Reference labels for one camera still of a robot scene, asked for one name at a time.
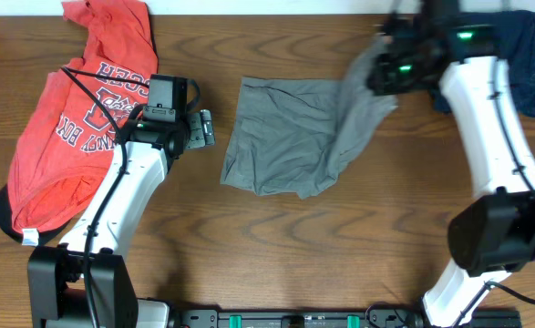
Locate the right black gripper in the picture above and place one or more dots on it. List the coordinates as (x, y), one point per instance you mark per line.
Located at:
(379, 80)

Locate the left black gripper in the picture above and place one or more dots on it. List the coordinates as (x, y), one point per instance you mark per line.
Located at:
(202, 130)

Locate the grey shorts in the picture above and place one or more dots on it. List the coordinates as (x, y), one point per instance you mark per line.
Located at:
(298, 135)

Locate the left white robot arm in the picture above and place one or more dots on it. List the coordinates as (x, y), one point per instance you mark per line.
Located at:
(84, 280)

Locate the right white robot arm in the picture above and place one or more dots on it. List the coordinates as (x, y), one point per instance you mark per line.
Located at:
(494, 236)

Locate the folded navy garment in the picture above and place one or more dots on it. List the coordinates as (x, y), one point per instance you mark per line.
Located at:
(516, 32)

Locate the red printed t-shirt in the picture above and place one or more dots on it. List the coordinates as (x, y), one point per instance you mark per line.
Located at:
(66, 148)

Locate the black garment under t-shirt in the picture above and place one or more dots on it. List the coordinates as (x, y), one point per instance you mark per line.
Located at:
(7, 229)

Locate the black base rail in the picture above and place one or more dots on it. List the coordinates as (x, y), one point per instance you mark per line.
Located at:
(376, 318)

